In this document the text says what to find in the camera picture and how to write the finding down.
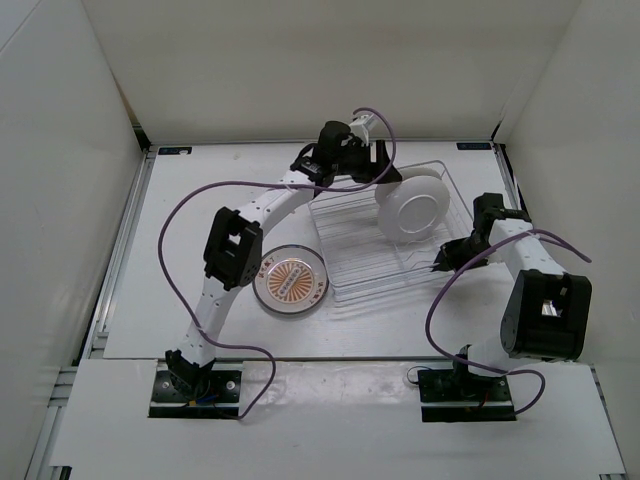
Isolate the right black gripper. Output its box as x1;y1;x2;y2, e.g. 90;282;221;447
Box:
429;234;495;276

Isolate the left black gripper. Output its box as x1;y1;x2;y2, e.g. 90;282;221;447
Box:
332;140;403;186

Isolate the white plate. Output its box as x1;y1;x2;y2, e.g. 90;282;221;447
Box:
374;166;442;206
377;176;451;243

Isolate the white wire dish rack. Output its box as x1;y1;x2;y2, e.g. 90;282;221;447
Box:
309;160;472;301

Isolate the orange patterned glass plate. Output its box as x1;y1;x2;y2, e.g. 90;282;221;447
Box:
252;244;329;316

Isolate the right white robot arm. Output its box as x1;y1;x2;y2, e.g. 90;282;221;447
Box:
432;207;592;400

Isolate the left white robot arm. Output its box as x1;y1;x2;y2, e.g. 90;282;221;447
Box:
165;136;400;400

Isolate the right blue corner label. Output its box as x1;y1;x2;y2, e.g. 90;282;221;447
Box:
456;142;492;151

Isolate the blue corner label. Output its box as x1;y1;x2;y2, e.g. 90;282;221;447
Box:
456;142;492;151
157;146;192;156

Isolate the left blue corner label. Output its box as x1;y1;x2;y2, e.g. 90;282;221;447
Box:
157;146;192;156

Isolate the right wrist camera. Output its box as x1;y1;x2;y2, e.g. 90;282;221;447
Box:
473;192;505;217

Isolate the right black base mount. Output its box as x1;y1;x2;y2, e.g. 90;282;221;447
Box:
407;366;516;423

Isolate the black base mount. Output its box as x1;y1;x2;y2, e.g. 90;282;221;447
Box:
407;366;516;423
148;363;243;420

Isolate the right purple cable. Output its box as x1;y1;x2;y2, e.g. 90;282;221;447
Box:
424;228;594;416

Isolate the purple cable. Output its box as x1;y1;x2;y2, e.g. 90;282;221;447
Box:
157;106;399;421
424;228;594;416

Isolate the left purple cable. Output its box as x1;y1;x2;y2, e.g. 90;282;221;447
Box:
157;106;399;421

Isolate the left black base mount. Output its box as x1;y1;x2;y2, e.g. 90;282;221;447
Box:
148;363;243;420

